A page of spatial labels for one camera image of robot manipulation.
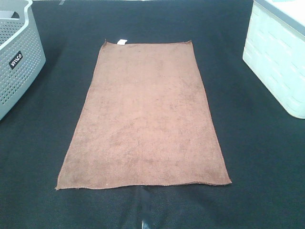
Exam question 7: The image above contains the pale green plastic basket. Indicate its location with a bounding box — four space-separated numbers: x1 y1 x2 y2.
243 0 305 119

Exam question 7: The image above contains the grey perforated laundry basket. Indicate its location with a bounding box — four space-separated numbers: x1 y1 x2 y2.
0 0 46 117

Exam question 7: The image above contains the brown microfiber towel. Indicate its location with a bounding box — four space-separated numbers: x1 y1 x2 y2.
56 41 231 190

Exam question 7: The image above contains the black table cloth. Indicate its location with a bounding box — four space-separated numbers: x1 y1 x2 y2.
0 0 305 229

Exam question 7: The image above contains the white towel label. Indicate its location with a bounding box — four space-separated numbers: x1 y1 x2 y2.
117 39 128 45

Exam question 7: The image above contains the black tape strip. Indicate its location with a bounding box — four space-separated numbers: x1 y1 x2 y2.
140 186 151 229

